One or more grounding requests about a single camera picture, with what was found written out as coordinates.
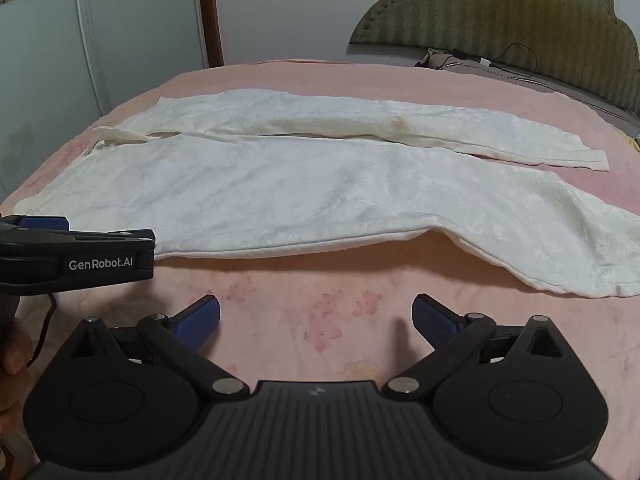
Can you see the white charger plug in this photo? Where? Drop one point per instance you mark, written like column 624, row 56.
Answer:
column 485, row 62

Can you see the pink blanket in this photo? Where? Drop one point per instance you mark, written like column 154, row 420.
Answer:
column 310, row 310

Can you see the white floral wardrobe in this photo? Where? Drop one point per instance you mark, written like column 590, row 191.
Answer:
column 100, row 35

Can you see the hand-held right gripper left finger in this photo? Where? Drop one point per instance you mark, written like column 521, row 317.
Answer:
column 197, row 320

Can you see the yellow cloth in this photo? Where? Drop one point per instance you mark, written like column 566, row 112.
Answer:
column 635, row 142

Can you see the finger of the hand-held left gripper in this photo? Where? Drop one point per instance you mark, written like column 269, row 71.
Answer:
column 45, row 223

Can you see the brown wooden post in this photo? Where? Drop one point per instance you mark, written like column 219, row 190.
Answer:
column 212, row 10

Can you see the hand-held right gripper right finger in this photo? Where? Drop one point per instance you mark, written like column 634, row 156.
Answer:
column 435, row 320

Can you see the person's left hand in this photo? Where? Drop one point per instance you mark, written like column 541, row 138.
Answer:
column 12, row 355

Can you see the olive padded headboard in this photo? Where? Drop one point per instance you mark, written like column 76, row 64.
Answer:
column 500, row 10

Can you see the white pants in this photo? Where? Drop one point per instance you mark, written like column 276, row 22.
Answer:
column 300, row 195

